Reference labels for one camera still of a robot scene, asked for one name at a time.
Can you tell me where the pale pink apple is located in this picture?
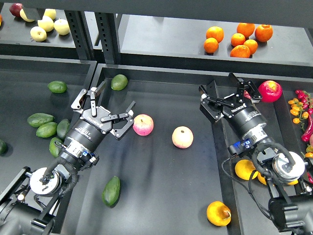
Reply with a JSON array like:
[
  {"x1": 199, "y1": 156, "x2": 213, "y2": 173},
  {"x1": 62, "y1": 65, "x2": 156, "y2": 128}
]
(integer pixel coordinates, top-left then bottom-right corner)
[{"x1": 172, "y1": 126, "x2": 194, "y2": 149}]

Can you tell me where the dark green avocado upright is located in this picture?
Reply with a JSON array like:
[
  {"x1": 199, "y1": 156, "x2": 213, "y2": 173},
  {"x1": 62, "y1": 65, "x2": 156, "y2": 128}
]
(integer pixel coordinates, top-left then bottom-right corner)
[{"x1": 57, "y1": 119, "x2": 70, "y2": 140}]

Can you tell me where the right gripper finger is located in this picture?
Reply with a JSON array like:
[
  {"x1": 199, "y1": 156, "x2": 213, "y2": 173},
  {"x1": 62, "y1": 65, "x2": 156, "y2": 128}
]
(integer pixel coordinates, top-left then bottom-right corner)
[
  {"x1": 228, "y1": 72, "x2": 263, "y2": 102},
  {"x1": 199, "y1": 85, "x2": 234, "y2": 121}
]

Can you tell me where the yellow pear under arm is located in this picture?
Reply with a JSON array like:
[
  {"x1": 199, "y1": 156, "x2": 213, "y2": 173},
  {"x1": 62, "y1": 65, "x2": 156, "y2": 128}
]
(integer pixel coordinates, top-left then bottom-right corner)
[{"x1": 257, "y1": 172, "x2": 298, "y2": 186}]

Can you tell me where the black left tray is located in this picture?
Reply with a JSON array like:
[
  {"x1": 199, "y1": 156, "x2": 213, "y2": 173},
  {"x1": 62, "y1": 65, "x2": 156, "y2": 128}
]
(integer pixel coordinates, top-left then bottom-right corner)
[{"x1": 0, "y1": 55, "x2": 96, "y2": 190}]

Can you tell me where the pale yellow pear right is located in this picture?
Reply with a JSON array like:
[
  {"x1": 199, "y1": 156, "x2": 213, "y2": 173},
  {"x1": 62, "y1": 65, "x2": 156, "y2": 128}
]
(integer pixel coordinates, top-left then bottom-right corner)
[{"x1": 54, "y1": 19, "x2": 70, "y2": 36}]

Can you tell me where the orange top right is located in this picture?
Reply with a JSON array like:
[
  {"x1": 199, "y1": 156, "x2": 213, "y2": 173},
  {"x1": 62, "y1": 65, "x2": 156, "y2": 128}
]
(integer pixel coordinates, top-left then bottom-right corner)
[{"x1": 254, "y1": 24, "x2": 273, "y2": 42}]

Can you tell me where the orange front bottom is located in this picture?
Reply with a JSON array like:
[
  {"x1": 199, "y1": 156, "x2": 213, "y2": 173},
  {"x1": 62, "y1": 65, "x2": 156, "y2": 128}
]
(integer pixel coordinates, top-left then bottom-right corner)
[{"x1": 230, "y1": 45, "x2": 250, "y2": 58}]

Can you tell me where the cherry tomato bunch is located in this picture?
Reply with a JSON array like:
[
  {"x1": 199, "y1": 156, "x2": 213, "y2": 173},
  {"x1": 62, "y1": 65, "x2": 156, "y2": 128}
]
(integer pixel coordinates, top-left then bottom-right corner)
[{"x1": 288, "y1": 90, "x2": 313, "y2": 132}]

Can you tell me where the pale yellow pear middle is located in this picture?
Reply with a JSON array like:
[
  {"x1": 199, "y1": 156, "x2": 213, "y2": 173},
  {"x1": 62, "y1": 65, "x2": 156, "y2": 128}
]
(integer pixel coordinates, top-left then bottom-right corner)
[{"x1": 37, "y1": 16, "x2": 54, "y2": 32}]

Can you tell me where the orange centre small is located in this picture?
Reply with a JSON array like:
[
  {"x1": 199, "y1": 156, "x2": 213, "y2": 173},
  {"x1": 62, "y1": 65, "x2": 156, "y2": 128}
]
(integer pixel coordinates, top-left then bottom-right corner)
[{"x1": 231, "y1": 33, "x2": 246, "y2": 47}]

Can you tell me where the red chili pepper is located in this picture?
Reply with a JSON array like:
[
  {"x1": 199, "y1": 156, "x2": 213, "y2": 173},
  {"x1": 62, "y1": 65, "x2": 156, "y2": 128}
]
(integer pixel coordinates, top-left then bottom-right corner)
[{"x1": 301, "y1": 115, "x2": 313, "y2": 142}]

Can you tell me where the black tray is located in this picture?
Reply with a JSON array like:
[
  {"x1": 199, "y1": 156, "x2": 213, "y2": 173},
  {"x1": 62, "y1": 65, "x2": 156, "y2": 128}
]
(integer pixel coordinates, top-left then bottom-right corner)
[
  {"x1": 53, "y1": 65, "x2": 244, "y2": 235},
  {"x1": 206, "y1": 73, "x2": 313, "y2": 235},
  {"x1": 0, "y1": 55, "x2": 96, "y2": 190}
]

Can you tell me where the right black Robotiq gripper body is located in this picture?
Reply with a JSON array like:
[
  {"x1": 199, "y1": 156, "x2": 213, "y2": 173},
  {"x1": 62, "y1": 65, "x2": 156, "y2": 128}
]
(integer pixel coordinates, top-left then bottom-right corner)
[{"x1": 222, "y1": 99, "x2": 266, "y2": 140}]

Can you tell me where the orange far left upper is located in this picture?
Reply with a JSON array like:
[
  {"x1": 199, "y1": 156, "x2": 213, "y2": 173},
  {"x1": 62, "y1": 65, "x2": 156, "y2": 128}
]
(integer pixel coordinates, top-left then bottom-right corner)
[{"x1": 206, "y1": 26, "x2": 224, "y2": 43}]

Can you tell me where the pale yellow pear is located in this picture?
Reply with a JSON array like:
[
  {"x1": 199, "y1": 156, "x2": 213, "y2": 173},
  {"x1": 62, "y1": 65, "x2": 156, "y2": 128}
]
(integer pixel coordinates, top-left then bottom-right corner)
[
  {"x1": 44, "y1": 8, "x2": 56, "y2": 20},
  {"x1": 30, "y1": 26, "x2": 47, "y2": 42},
  {"x1": 54, "y1": 19, "x2": 70, "y2": 36},
  {"x1": 37, "y1": 16, "x2": 54, "y2": 32}
]

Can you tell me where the orange top middle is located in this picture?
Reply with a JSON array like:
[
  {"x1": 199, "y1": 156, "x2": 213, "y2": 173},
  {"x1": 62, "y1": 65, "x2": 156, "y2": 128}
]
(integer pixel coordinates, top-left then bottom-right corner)
[{"x1": 237, "y1": 23, "x2": 255, "y2": 38}]

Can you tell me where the black right tray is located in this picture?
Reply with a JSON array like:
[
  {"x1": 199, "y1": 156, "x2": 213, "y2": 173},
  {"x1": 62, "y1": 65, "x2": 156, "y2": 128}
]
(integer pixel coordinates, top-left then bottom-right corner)
[{"x1": 206, "y1": 73, "x2": 313, "y2": 235}]

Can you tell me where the orange lower right small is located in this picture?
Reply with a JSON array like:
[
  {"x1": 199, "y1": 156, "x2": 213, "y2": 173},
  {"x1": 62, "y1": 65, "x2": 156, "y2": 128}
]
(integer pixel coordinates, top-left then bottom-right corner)
[{"x1": 244, "y1": 39, "x2": 258, "y2": 55}]

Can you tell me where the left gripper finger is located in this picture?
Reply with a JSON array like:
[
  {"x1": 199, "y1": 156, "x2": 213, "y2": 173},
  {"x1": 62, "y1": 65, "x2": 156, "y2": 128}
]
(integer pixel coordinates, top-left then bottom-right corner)
[
  {"x1": 71, "y1": 81, "x2": 106, "y2": 116},
  {"x1": 100, "y1": 101, "x2": 136, "y2": 140}
]

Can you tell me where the dark red apple right tray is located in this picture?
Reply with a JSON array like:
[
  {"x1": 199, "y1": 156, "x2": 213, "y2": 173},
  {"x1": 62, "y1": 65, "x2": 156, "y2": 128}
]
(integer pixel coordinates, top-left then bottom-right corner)
[{"x1": 244, "y1": 91, "x2": 251, "y2": 99}]

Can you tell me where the dark avocado at left edge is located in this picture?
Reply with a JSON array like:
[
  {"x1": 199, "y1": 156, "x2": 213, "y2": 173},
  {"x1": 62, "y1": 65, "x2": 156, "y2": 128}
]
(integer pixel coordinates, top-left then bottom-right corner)
[{"x1": 0, "y1": 140, "x2": 8, "y2": 154}]

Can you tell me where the pink red apple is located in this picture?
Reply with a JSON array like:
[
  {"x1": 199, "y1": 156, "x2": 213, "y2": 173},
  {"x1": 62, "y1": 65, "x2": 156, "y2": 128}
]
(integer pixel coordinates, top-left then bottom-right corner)
[{"x1": 133, "y1": 114, "x2": 154, "y2": 136}]

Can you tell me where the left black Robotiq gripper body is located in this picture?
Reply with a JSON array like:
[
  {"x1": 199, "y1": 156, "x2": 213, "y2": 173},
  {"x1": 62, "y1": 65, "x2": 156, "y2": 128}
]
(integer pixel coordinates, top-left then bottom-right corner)
[{"x1": 66, "y1": 106, "x2": 112, "y2": 152}]

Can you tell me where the pale yellow pear front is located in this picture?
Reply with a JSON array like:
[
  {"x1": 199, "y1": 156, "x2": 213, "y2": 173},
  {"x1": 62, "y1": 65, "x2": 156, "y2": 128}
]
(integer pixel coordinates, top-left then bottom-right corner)
[{"x1": 30, "y1": 26, "x2": 47, "y2": 42}]

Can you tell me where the pale yellow pear hidden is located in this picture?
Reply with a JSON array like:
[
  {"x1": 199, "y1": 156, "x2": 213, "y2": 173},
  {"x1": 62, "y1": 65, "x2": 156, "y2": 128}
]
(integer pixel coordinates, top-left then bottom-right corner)
[{"x1": 20, "y1": 9, "x2": 35, "y2": 23}]

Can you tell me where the orange far left lower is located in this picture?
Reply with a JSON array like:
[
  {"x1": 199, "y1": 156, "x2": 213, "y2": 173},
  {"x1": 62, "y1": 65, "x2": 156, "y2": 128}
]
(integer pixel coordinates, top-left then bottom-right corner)
[{"x1": 203, "y1": 37, "x2": 219, "y2": 53}]

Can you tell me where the black centre tray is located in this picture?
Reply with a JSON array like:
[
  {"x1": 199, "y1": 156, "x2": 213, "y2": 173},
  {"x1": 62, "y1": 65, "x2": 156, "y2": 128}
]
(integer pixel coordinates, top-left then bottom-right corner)
[{"x1": 53, "y1": 65, "x2": 244, "y2": 235}]

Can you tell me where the orange small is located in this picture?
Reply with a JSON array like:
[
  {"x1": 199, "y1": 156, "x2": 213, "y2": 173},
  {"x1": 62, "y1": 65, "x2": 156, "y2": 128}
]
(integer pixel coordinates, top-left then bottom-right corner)
[
  {"x1": 231, "y1": 33, "x2": 246, "y2": 47},
  {"x1": 244, "y1": 39, "x2": 258, "y2": 55}
]

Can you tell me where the dark red apple on shelf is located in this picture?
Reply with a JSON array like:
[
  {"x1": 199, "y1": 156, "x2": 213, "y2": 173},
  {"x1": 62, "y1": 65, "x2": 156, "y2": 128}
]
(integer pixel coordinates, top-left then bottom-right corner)
[{"x1": 9, "y1": 3, "x2": 22, "y2": 18}]

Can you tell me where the black shelf upright post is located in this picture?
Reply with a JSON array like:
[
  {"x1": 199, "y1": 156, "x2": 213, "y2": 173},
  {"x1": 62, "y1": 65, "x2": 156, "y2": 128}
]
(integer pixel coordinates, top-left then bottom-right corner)
[{"x1": 95, "y1": 12, "x2": 121, "y2": 65}]

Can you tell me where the pale yellow pear back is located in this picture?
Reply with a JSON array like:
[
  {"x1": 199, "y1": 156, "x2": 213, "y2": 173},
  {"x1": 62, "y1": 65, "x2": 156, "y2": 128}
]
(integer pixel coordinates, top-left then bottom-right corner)
[{"x1": 44, "y1": 8, "x2": 56, "y2": 20}]

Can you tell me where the orange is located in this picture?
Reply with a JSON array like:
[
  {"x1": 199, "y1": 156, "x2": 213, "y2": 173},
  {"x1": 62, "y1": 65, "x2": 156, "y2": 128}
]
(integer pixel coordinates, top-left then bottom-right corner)
[
  {"x1": 237, "y1": 23, "x2": 255, "y2": 38},
  {"x1": 206, "y1": 26, "x2": 224, "y2": 43},
  {"x1": 254, "y1": 24, "x2": 273, "y2": 42},
  {"x1": 230, "y1": 45, "x2": 250, "y2": 58},
  {"x1": 203, "y1": 37, "x2": 219, "y2": 53}
]

